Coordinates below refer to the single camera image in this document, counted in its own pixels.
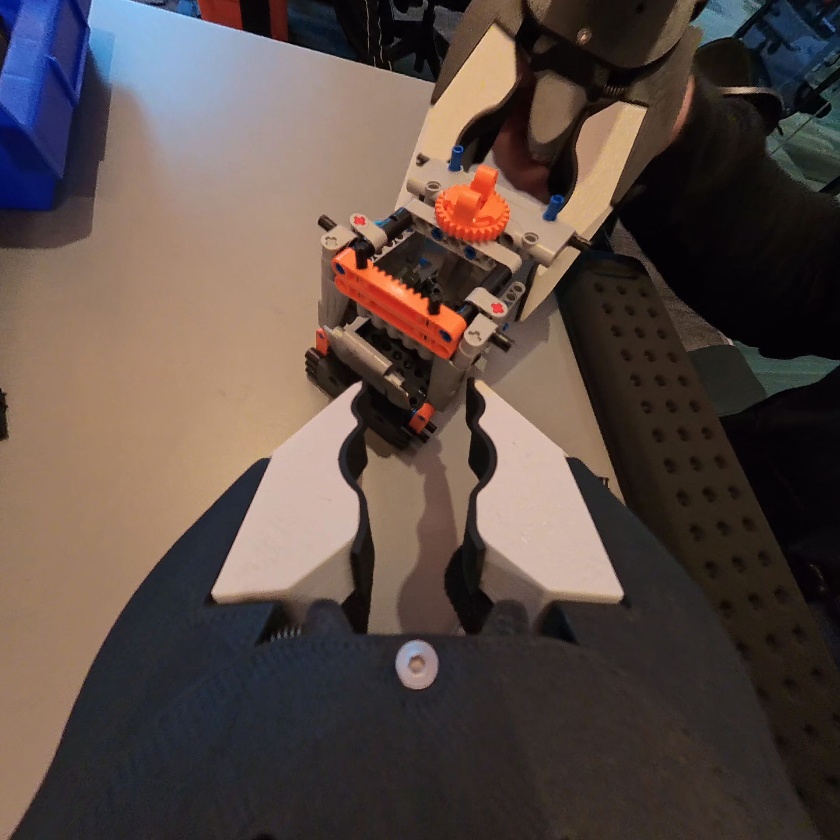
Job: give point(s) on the blue plastic bin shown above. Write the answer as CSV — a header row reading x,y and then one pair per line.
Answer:
x,y
40,105

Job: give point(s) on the person's leg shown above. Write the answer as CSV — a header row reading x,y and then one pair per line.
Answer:
x,y
794,473

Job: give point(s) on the person's right hand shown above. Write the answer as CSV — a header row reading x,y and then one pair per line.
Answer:
x,y
532,151

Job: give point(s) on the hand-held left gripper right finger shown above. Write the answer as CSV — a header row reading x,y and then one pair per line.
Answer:
x,y
545,538

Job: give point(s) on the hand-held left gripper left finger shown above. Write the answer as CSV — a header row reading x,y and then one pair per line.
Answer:
x,y
289,538

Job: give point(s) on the orange gear frame assembly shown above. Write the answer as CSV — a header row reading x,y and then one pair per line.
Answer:
x,y
420,302

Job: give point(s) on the black studded panel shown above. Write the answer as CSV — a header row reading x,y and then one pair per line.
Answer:
x,y
696,525

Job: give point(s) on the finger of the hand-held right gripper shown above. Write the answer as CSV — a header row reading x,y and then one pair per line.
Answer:
x,y
597,184
466,92

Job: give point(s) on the person's right forearm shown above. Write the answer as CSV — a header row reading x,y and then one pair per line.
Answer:
x,y
748,223

